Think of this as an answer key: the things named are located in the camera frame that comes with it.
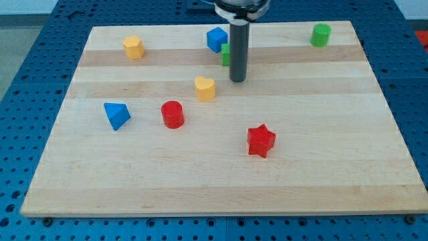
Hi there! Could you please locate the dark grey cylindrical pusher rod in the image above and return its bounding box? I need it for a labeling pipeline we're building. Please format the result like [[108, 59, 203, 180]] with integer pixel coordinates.
[[229, 24, 249, 82]]

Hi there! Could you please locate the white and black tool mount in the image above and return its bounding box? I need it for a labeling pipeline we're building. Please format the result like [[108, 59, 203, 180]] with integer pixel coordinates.
[[214, 0, 270, 25]]

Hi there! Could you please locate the yellow heart block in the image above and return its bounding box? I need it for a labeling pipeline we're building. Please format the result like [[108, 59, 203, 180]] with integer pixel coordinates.
[[194, 76, 216, 102]]

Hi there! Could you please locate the green block behind rod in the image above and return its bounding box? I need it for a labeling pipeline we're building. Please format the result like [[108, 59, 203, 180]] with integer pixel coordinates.
[[221, 44, 230, 66]]

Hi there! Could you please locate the blue cube block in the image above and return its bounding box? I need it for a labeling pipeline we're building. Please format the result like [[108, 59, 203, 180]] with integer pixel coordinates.
[[207, 27, 228, 53]]

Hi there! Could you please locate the green cylinder block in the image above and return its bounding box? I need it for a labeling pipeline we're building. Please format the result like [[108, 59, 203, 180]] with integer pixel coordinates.
[[310, 23, 332, 48]]

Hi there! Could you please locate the red cylinder block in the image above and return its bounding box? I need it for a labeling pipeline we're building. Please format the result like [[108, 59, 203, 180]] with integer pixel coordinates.
[[161, 100, 185, 129]]

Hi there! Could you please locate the yellow hexagon block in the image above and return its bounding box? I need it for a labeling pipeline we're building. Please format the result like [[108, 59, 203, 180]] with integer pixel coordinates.
[[122, 35, 145, 60]]

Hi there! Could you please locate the red star block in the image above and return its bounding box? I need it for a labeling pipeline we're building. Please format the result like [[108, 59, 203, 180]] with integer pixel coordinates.
[[247, 124, 276, 159]]

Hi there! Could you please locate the blue triangular prism block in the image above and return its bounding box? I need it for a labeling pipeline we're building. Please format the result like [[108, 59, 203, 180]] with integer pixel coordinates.
[[103, 102, 131, 131]]

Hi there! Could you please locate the light wooden board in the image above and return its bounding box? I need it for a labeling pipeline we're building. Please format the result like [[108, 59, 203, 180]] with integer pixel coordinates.
[[21, 21, 427, 218]]

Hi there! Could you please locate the blue perforated metal table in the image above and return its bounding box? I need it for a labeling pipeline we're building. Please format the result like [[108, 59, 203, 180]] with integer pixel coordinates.
[[1, 1, 427, 240]]

